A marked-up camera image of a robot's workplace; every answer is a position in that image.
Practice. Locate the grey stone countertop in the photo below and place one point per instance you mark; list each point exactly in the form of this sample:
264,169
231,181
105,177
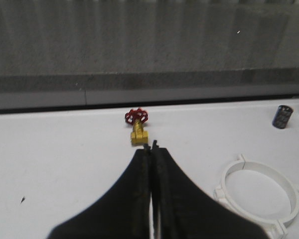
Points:
63,45

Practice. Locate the brass valve red handwheel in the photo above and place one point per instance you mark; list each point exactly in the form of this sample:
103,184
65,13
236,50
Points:
137,118

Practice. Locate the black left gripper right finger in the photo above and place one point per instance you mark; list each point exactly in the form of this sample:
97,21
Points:
181,210

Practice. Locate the white half pipe clamp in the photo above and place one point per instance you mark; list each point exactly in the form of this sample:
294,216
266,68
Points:
273,227
291,189

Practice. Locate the black cylindrical capacitor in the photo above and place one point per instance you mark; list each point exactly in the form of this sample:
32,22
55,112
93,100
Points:
282,116

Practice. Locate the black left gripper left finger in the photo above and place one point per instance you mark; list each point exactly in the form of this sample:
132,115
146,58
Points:
121,213

